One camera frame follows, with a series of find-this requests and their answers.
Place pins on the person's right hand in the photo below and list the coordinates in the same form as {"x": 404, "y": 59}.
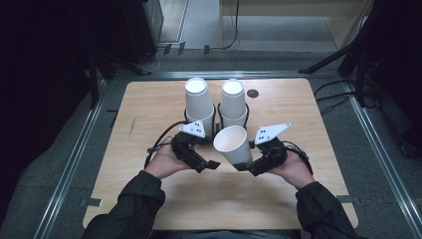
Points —
{"x": 297, "y": 172}

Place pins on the black round table grommet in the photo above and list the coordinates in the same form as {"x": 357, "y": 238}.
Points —
{"x": 253, "y": 93}

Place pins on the person's left hand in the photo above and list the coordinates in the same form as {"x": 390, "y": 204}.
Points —
{"x": 164, "y": 164}

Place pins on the stack of white paper cups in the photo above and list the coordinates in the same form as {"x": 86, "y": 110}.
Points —
{"x": 198, "y": 99}
{"x": 233, "y": 101}

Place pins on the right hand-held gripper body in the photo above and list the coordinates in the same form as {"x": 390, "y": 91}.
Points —
{"x": 273, "y": 154}

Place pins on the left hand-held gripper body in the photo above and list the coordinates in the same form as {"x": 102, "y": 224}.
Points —
{"x": 184, "y": 147}

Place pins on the light wooden cabinet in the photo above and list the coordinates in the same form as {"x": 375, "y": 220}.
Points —
{"x": 341, "y": 23}

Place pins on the single white paper cup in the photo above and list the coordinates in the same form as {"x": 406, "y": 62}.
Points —
{"x": 234, "y": 146}

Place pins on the black tripod stand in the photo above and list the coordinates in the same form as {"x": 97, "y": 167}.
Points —
{"x": 351, "y": 49}

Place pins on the metal floor rail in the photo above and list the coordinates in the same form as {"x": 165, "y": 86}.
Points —
{"x": 215, "y": 74}
{"x": 66, "y": 176}
{"x": 388, "y": 166}

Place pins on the dark cabinet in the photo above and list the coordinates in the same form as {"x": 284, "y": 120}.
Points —
{"x": 139, "y": 30}

